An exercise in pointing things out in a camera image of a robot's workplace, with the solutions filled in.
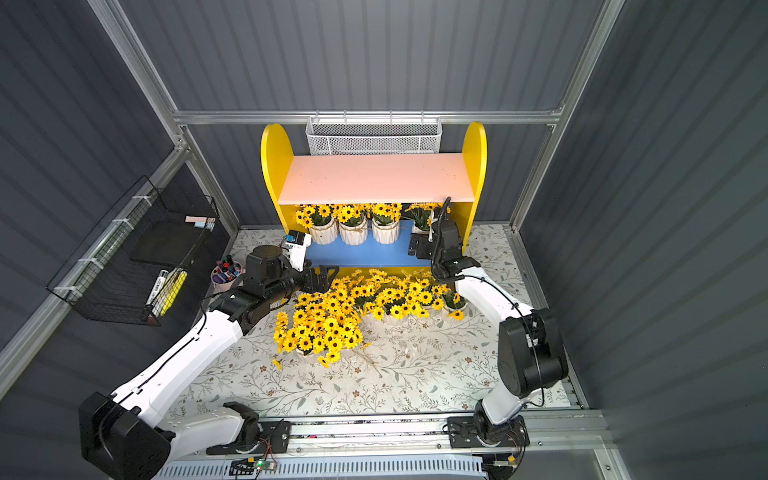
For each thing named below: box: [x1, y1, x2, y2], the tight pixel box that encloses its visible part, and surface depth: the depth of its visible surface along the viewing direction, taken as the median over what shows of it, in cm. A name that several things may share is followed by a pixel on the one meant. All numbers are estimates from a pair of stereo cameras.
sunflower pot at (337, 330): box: [316, 308, 364, 368], surface depth 77 cm
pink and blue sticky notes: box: [185, 216, 216, 231], surface depth 86 cm
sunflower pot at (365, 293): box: [350, 269, 386, 320], surface depth 88 cm
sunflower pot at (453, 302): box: [432, 284, 468, 321], surface depth 88 cm
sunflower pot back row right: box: [372, 203, 403, 245], surface depth 94 cm
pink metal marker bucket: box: [210, 255, 246, 294], surface depth 93 cm
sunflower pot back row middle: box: [334, 204, 368, 246], surface depth 93 cm
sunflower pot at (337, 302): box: [294, 276, 356, 319], surface depth 84 cm
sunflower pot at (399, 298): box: [369, 270, 435, 321], surface depth 86 cm
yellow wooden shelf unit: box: [260, 123, 488, 270], surface depth 86 cm
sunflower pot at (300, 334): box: [273, 309, 323, 356], surface depth 78 cm
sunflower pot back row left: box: [295, 204, 338, 245], surface depth 90 cm
